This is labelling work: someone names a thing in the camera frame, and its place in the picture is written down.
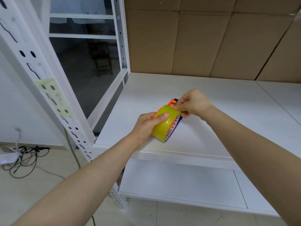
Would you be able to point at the dark wooden chair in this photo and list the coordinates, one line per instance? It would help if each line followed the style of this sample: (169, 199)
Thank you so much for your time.
(102, 58)

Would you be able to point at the person's right forearm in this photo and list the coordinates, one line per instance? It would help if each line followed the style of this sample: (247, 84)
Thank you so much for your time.
(254, 157)

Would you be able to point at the white metal shelving rack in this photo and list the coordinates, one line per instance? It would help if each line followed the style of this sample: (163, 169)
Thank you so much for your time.
(188, 148)

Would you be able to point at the person's right hand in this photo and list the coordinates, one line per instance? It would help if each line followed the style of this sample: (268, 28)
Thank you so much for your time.
(196, 103)

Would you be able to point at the person's left hand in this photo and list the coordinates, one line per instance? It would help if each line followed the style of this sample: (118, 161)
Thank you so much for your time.
(142, 129)

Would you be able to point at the yellowish tape patch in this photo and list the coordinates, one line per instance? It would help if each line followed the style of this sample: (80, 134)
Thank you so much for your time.
(53, 95)

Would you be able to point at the person's right thumb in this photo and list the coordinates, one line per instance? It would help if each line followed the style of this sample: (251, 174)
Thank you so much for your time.
(181, 107)

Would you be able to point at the person's left thumb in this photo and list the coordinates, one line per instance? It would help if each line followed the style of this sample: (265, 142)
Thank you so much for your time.
(161, 117)

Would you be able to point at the person's left forearm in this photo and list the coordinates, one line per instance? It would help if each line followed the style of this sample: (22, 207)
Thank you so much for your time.
(84, 178)

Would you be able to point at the white router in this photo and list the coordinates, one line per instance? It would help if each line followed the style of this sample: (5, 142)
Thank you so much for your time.
(8, 158)

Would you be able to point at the yellowish clear packing tape roll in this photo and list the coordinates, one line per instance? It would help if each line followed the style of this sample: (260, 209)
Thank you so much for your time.
(162, 130)

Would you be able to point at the wall of brown cardboard sheets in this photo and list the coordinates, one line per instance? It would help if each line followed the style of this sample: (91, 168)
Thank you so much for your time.
(199, 39)

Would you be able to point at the orange tape dispenser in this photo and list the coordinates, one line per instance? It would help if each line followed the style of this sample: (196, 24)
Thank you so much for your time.
(174, 101)

